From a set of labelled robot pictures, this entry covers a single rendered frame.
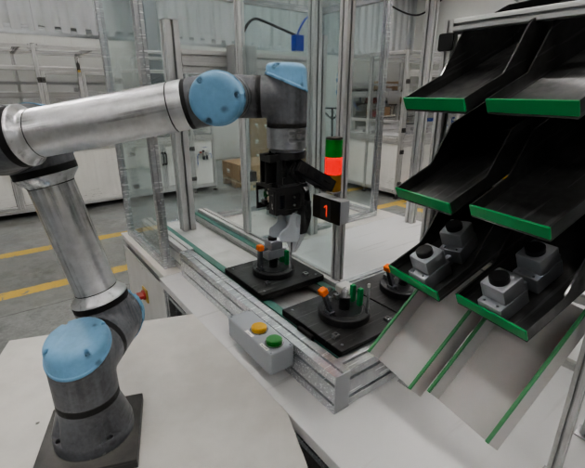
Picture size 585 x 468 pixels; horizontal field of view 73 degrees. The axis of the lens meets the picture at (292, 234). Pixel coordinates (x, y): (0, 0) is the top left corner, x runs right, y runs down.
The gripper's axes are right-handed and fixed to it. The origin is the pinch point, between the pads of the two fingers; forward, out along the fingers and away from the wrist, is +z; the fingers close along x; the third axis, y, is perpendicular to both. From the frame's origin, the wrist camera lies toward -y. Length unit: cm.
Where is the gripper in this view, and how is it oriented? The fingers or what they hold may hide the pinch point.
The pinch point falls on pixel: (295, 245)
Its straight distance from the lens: 84.2
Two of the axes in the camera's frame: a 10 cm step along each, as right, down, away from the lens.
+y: -8.0, 2.0, -5.6
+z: 0.0, 9.4, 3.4
